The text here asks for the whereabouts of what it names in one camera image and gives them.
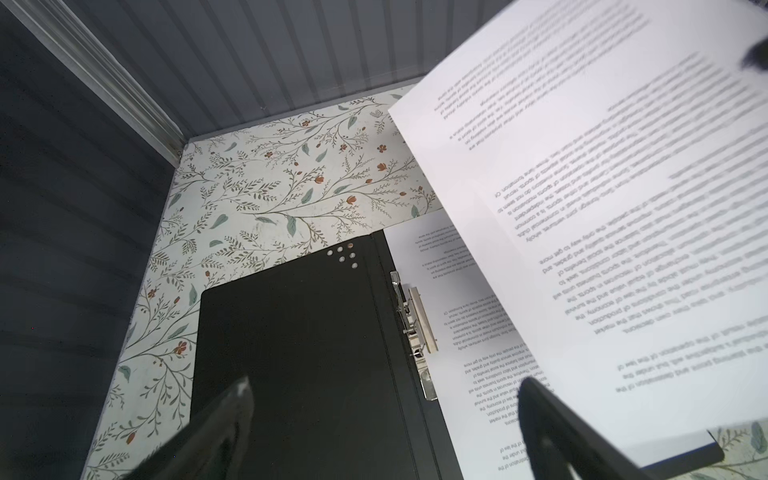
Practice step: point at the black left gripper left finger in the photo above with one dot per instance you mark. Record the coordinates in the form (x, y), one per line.
(212, 446)

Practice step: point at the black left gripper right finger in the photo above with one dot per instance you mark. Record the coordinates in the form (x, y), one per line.
(560, 445)

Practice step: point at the printed paper sheet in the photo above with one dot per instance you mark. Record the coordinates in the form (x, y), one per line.
(480, 359)
(605, 163)

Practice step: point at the red folder black inside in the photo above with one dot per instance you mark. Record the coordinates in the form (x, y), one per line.
(335, 348)

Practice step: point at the floral patterned table mat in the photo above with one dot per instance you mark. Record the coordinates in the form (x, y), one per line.
(241, 203)

